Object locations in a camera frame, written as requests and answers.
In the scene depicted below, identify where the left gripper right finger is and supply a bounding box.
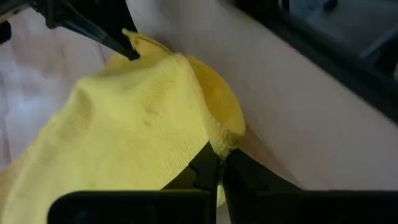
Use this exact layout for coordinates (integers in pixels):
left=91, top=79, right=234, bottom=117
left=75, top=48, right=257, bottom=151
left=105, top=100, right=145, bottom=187
left=222, top=149, right=303, bottom=224

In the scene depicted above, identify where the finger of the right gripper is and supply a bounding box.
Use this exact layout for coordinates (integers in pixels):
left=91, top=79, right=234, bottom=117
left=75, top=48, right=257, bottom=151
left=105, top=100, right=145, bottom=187
left=29, top=0, right=133, bottom=60
left=70, top=0, right=141, bottom=62

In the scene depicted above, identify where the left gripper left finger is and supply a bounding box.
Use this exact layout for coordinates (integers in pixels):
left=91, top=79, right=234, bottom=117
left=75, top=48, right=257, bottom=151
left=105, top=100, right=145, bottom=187
left=161, top=141, right=223, bottom=224

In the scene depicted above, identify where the yellow microfiber towel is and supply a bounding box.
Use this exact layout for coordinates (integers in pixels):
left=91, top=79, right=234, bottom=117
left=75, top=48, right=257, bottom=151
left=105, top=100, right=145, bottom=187
left=0, top=28, right=247, bottom=224

